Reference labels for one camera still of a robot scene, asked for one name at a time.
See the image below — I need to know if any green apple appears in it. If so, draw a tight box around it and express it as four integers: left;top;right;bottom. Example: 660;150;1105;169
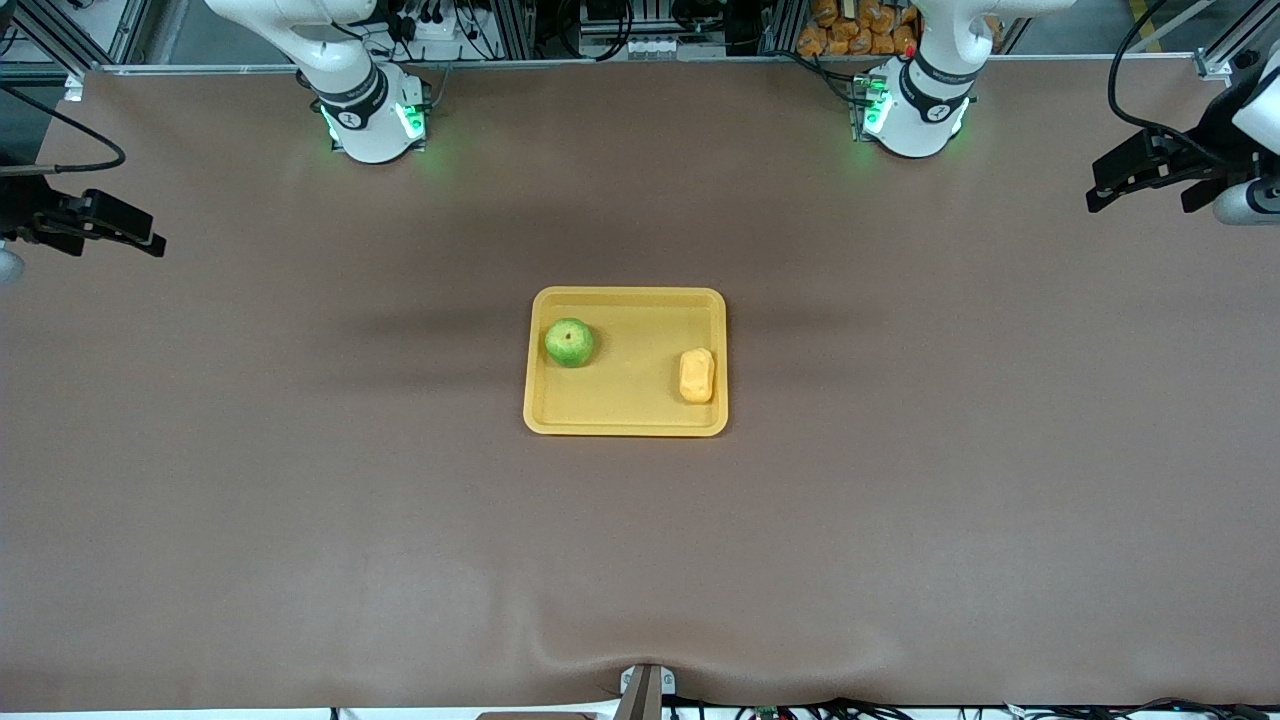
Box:
544;318;596;369

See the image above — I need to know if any yellow potato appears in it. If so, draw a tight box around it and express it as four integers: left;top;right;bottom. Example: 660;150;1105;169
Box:
679;347;717;405

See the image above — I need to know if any yellow plastic tray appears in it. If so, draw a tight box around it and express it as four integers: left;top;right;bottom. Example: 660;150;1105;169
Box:
523;286;730;438

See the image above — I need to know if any white power strip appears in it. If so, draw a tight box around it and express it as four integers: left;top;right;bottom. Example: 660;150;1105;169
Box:
395;0;473;43

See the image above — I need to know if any brown table mat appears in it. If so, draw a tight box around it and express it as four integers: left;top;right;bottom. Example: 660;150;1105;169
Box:
0;60;1280;713

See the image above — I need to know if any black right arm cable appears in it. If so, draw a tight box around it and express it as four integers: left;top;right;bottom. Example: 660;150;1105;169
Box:
0;86;127;176

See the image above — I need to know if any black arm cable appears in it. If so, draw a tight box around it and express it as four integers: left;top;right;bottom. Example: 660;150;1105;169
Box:
1107;0;1241;166
0;86;127;176

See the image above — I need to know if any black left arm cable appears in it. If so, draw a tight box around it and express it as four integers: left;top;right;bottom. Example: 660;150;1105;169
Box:
1107;0;1241;166

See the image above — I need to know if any aluminium frame strut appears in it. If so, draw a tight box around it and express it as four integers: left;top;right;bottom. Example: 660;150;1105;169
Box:
0;0;111;79
1195;0;1280;79

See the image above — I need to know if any aluminium frame post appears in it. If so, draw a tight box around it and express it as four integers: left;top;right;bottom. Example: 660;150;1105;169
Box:
765;0;806;56
495;0;531;59

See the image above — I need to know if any aluminium frame rail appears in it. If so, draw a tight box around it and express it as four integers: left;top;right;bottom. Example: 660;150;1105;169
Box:
65;55;1231;76

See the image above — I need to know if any metal stand bracket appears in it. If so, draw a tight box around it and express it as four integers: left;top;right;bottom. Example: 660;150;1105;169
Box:
618;662;677;720

